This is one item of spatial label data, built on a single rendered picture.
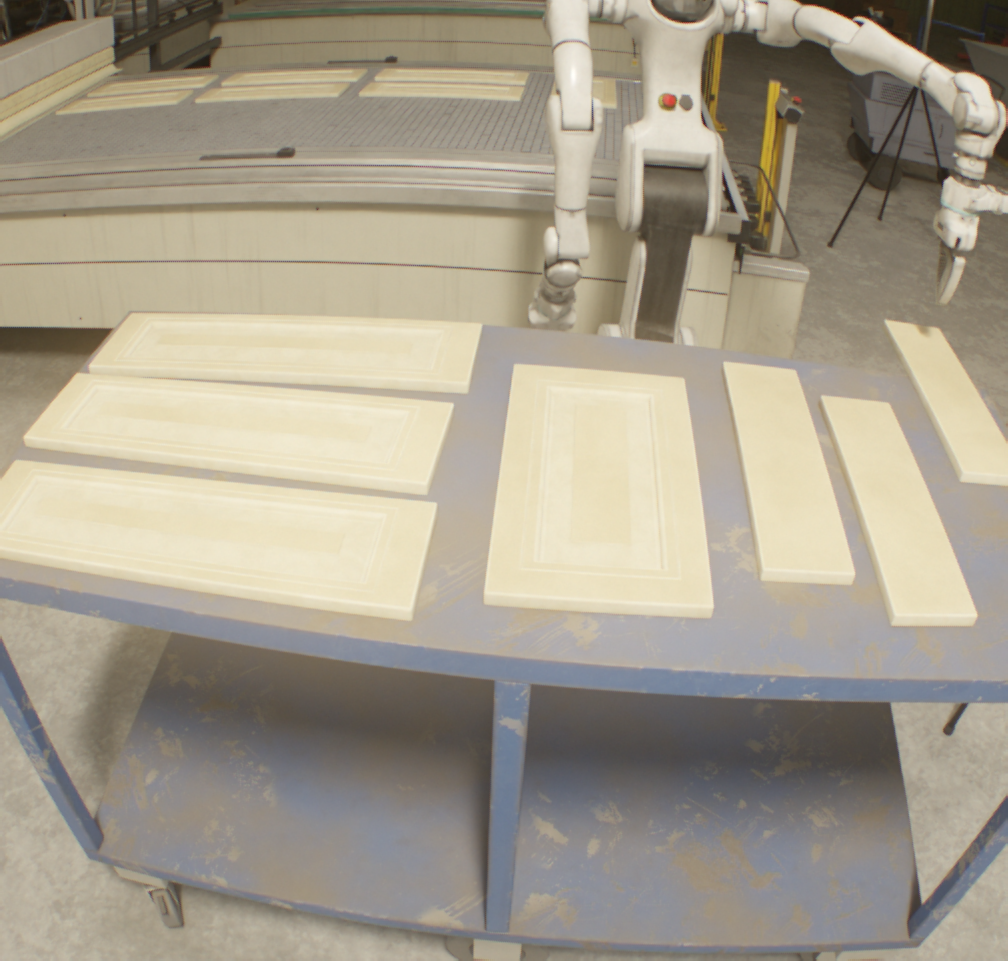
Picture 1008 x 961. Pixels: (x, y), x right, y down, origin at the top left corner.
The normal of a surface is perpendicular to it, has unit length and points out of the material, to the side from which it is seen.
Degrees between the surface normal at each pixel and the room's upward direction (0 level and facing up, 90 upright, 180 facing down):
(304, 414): 11
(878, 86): 90
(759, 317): 90
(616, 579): 0
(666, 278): 104
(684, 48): 112
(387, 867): 0
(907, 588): 0
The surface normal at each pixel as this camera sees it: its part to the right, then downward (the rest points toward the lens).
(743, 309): -0.10, 0.60
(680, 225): 0.07, 0.78
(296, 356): 0.03, -0.66
